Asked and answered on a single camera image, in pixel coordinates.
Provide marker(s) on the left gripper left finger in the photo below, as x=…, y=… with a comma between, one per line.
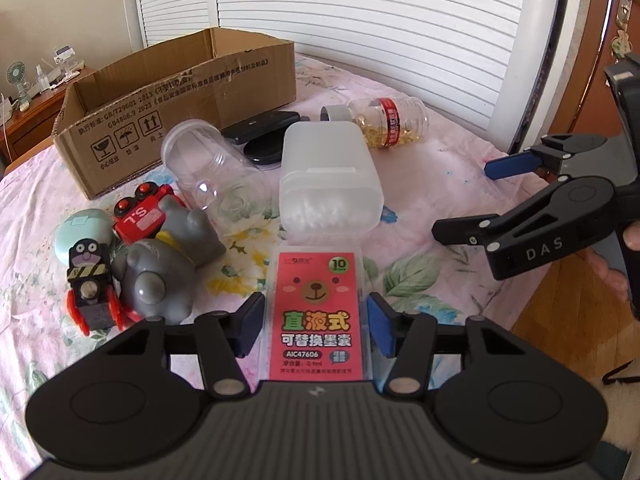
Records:
x=224, y=337

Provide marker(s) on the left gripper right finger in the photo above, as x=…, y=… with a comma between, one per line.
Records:
x=409, y=339

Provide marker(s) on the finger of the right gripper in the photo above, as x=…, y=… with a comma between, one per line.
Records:
x=566, y=216
x=547, y=155

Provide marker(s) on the red ink cartridge box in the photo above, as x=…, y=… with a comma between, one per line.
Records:
x=316, y=323

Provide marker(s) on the grey elephant toy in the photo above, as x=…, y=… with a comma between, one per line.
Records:
x=157, y=276

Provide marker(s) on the black mole toy cart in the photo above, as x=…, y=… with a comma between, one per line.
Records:
x=92, y=301

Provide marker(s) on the clear plastic jar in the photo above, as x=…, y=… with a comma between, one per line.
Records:
x=213, y=176

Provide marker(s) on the capsule bottle silver cap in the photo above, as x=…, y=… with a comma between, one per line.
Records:
x=384, y=122

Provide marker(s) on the translucent white plastic container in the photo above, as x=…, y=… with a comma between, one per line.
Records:
x=328, y=182

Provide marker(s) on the mint green round case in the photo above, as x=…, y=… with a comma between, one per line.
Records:
x=84, y=239

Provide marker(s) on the person's right hand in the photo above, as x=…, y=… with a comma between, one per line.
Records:
x=607, y=262

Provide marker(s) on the floral pink bedsheet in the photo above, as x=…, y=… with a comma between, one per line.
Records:
x=437, y=178

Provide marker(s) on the wooden door with latch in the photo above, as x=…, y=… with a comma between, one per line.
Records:
x=584, y=103

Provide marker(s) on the white louvered closet door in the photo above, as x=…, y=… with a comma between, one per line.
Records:
x=497, y=67

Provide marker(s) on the red toy train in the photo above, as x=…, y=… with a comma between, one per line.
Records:
x=139, y=216

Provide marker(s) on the black oval case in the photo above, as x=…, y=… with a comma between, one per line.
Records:
x=265, y=150

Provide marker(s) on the black rectangular case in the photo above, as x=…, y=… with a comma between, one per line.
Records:
x=254, y=127

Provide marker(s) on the brown cardboard box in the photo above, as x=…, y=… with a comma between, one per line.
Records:
x=112, y=122

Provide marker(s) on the wooden nightstand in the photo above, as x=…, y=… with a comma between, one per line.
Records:
x=24, y=131

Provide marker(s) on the white phone stand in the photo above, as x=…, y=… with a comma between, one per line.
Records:
x=65, y=58

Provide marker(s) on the small green desk fan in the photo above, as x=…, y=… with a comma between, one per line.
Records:
x=16, y=75

